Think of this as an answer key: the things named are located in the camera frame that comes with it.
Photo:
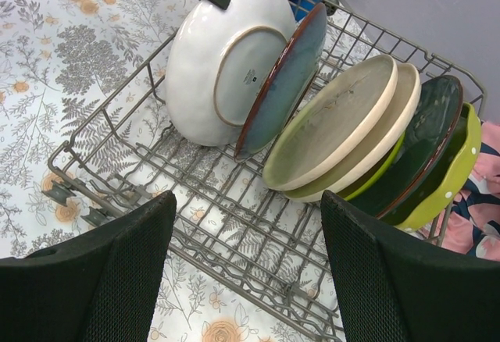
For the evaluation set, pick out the plain lime green plate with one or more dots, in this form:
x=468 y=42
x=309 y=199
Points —
x=374 y=174

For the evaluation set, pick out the cream green plate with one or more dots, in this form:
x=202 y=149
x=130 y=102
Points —
x=332 y=124
x=377 y=143

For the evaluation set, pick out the red teal floral plate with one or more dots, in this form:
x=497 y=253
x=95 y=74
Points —
x=217 y=64

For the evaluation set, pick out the dark blue floral plate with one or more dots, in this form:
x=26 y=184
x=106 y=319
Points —
x=285 y=86
x=426 y=139

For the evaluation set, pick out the floral patterned table mat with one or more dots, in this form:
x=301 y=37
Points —
x=32 y=216

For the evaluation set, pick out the green polka dot plate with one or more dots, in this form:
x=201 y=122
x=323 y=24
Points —
x=445 y=180

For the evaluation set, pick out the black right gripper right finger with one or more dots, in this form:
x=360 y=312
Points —
x=391 y=286

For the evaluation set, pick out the grey wire dish rack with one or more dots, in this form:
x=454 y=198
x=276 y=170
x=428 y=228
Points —
x=245 y=263

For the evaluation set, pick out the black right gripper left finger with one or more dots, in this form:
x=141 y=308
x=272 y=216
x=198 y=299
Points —
x=99 y=286

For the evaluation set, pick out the pink navy patterned cloth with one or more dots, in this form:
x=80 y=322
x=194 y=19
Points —
x=473 y=224

